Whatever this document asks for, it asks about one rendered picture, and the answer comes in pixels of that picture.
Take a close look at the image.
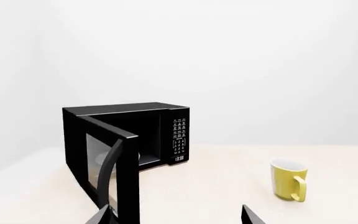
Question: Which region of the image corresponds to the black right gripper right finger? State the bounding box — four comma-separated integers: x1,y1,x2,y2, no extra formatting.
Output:
241,204,267,224

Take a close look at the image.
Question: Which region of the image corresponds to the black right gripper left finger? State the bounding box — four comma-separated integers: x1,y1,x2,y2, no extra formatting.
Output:
85,203,111,224

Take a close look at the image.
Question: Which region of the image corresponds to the black microwave door with window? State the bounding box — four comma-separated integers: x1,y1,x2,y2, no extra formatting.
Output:
76,114,140,224

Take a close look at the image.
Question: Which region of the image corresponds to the black microwave oven body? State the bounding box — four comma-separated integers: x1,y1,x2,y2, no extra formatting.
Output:
62,101,190,175

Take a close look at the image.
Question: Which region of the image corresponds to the yellow ceramic mug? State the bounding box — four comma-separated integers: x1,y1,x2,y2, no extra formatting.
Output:
270,158,308,203

